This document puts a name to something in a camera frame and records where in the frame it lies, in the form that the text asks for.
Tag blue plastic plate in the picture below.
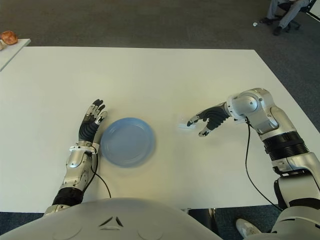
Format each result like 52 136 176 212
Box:
100 116 156 167

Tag white shoe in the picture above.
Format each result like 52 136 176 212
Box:
235 218 267 238

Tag white side table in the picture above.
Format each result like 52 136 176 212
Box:
0 38 31 72

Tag red-brown round fruit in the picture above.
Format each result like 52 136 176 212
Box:
0 30 19 45

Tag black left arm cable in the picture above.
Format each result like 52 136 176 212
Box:
86 149 112 200

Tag white square charger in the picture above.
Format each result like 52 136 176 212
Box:
176 113 197 131

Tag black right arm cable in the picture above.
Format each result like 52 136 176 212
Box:
244 118 282 211

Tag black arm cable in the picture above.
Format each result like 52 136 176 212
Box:
86 149 112 200
244 118 282 211

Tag grey robot torso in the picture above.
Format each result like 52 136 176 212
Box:
0 197 222 240

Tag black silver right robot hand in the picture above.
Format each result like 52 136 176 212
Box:
186 102 232 138

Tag black office chair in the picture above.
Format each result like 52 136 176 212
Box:
276 0 311 31

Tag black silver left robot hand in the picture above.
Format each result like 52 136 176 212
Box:
77 98 108 143

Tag seated person in grey trousers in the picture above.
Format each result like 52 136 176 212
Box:
259 0 305 36

